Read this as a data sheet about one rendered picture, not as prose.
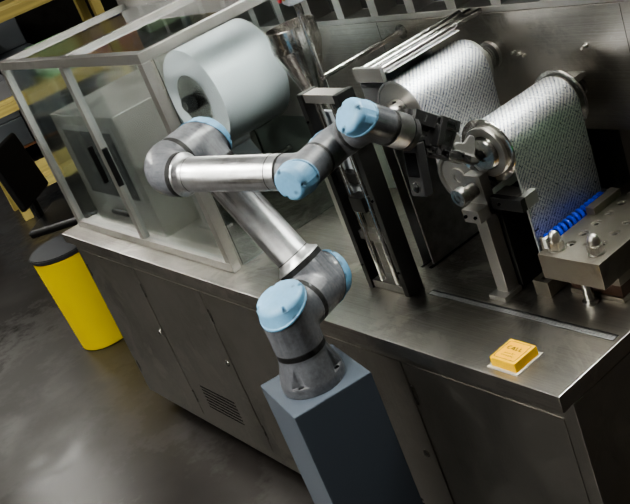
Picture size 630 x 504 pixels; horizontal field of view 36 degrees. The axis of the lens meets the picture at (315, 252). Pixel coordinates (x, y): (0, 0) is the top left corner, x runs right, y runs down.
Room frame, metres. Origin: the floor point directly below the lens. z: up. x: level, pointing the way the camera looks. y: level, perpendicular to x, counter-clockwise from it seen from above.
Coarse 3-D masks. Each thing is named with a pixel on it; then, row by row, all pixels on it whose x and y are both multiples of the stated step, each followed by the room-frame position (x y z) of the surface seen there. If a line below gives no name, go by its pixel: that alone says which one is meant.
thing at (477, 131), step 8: (480, 128) 1.91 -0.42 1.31; (480, 136) 1.92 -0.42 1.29; (488, 136) 1.89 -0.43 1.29; (496, 136) 1.88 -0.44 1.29; (496, 144) 1.88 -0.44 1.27; (504, 152) 1.87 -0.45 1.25; (504, 160) 1.87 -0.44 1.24; (480, 168) 1.94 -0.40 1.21; (496, 168) 1.90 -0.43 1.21; (504, 168) 1.88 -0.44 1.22
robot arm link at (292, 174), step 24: (168, 144) 2.05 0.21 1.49; (312, 144) 1.81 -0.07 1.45; (144, 168) 2.05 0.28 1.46; (168, 168) 1.96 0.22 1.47; (192, 168) 1.93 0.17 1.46; (216, 168) 1.89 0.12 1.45; (240, 168) 1.84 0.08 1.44; (264, 168) 1.80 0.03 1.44; (288, 168) 1.73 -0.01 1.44; (312, 168) 1.74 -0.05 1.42; (168, 192) 1.97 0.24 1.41; (192, 192) 1.98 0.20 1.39; (288, 192) 1.74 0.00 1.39
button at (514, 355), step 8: (504, 344) 1.70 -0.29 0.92; (512, 344) 1.69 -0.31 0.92; (520, 344) 1.68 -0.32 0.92; (528, 344) 1.67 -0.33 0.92; (496, 352) 1.68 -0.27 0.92; (504, 352) 1.67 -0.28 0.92; (512, 352) 1.66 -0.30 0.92; (520, 352) 1.65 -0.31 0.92; (528, 352) 1.64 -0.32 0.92; (536, 352) 1.65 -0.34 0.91; (496, 360) 1.66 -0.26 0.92; (504, 360) 1.65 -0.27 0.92; (512, 360) 1.64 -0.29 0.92; (520, 360) 1.63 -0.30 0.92; (528, 360) 1.64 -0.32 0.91; (504, 368) 1.65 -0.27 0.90; (512, 368) 1.63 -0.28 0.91; (520, 368) 1.63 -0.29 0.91
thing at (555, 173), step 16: (576, 128) 1.97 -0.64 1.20; (560, 144) 1.94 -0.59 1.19; (576, 144) 1.96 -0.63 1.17; (544, 160) 1.91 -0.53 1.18; (560, 160) 1.93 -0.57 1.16; (576, 160) 1.96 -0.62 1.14; (592, 160) 1.98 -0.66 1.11; (528, 176) 1.88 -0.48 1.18; (544, 176) 1.91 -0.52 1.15; (560, 176) 1.93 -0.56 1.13; (576, 176) 1.95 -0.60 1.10; (592, 176) 1.98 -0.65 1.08; (544, 192) 1.90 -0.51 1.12; (560, 192) 1.92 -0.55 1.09; (576, 192) 1.95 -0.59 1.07; (592, 192) 1.97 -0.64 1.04; (544, 208) 1.89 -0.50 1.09; (560, 208) 1.92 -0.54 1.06; (576, 208) 1.94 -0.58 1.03; (544, 224) 1.89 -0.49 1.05
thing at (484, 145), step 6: (480, 138) 1.91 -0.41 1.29; (480, 144) 1.91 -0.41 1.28; (486, 144) 1.89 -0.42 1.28; (492, 144) 1.89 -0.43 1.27; (480, 150) 1.91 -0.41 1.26; (486, 150) 1.90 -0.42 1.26; (492, 150) 1.88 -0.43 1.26; (480, 156) 1.92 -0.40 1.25; (486, 156) 1.91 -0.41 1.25; (492, 156) 1.88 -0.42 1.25; (498, 156) 1.89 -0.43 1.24; (480, 162) 1.92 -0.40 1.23; (486, 162) 1.91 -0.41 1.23; (492, 162) 1.89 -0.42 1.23; (498, 162) 1.89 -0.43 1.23; (486, 168) 1.91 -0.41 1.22; (492, 168) 1.90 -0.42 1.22
